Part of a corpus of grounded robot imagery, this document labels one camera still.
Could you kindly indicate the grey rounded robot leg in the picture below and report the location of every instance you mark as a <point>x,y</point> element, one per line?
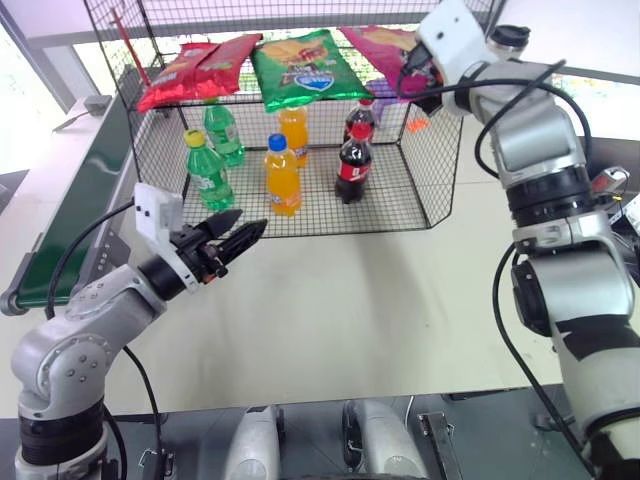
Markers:
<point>385,440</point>
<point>255,445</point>

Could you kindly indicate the cola bottle red cap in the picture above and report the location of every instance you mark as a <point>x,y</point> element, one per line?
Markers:
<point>354,170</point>
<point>362,116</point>

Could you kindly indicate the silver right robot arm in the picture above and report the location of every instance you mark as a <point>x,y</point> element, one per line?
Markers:
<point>540,135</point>

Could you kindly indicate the green chip bag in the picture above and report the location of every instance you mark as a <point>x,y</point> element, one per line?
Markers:
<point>305,70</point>

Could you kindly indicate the magenta chip bag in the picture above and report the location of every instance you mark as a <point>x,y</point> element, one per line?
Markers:
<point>380,45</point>

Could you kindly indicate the paper cup black lid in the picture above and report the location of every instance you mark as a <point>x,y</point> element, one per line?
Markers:
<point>507,42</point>

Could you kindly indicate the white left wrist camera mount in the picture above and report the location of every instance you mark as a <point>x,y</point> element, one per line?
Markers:
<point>150,210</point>

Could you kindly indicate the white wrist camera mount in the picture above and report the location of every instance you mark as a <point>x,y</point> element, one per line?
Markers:
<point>150,210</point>
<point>450,35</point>

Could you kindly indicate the metal bracket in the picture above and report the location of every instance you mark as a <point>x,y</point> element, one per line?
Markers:
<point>440,442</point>

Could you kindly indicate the orange soda bottle blue cap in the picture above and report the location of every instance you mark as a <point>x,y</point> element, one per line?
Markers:
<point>282,185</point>

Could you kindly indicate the small orange object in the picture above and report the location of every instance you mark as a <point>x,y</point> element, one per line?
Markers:
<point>418,124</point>

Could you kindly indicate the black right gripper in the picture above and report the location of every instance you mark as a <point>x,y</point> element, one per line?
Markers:
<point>425,57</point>

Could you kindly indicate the red grey handheld device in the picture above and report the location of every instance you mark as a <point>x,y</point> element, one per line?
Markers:
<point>607,180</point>

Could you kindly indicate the green soda bottle yellow cap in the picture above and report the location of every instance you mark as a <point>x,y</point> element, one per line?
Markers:
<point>210,180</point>

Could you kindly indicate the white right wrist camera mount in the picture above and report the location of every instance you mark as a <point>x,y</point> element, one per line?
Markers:
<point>450,35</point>

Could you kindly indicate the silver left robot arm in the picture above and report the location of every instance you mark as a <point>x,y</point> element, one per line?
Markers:
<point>65,340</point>

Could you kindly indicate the red chip bag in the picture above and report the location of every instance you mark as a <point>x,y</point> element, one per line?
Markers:
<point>170,80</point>
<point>225,65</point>

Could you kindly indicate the red stick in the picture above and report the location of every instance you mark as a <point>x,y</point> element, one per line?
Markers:
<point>131,52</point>

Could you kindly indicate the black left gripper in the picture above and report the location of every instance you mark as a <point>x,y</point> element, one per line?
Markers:
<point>197,252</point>

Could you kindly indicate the green conveyor belt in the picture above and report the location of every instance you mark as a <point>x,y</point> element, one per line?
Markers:
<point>75,200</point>

